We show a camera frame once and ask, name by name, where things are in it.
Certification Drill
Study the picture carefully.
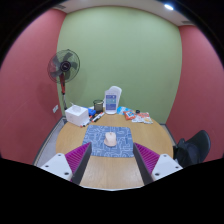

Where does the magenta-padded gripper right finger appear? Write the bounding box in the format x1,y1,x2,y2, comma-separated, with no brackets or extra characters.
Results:
132,142,184,186

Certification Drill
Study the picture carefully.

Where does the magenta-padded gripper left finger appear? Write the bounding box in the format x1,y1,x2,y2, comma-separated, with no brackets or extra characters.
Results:
39,142,93,185

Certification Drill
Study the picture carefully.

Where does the pale pink computer mouse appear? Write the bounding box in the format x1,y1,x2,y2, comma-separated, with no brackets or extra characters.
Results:
103,131,118,148

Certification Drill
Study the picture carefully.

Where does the blue patterned mouse pad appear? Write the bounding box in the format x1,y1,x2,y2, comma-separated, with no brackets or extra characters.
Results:
81,124,135,158

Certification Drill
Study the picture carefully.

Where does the black backpack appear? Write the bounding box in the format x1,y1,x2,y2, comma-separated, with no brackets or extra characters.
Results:
172,137,198,169

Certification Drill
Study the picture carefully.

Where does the black office chair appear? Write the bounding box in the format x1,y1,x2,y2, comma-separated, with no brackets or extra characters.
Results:
186,129,212,164

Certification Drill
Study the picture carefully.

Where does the white marker red cap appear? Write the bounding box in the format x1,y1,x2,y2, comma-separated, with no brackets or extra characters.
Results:
92,111,106,123
79,118,93,128

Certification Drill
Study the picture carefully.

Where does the white red snack packet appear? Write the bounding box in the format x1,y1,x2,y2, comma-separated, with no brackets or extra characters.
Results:
132,113,146,124
139,112,154,125

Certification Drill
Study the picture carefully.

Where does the white tissue box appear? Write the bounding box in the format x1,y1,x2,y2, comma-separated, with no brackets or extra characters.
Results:
64,102,90,127

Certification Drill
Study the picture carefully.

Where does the orange snack packet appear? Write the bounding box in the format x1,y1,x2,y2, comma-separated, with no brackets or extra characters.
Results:
123,110,136,121

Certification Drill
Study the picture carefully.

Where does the light blue packet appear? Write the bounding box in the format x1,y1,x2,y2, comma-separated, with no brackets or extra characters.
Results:
117,106,129,115

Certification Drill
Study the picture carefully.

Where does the dark mesh pen cup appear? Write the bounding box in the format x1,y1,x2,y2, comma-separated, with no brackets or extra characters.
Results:
92,99,105,114

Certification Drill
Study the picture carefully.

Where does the black standing fan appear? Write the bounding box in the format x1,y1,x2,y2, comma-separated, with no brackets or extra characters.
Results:
47,48,81,111

